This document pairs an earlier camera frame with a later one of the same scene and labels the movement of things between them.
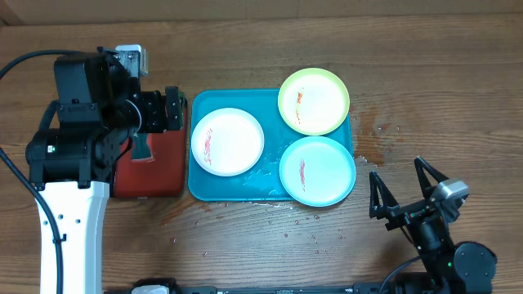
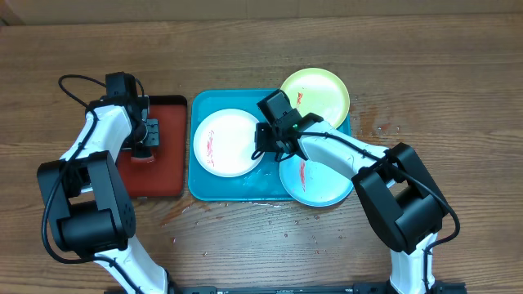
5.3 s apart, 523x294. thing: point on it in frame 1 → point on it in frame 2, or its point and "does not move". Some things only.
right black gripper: x=395 y=211 → x=266 y=145
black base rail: x=368 y=287 does not move
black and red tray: x=164 y=175 does not move
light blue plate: x=317 y=171 does not move
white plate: x=227 y=142 does not move
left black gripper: x=163 y=119 → x=154 y=135
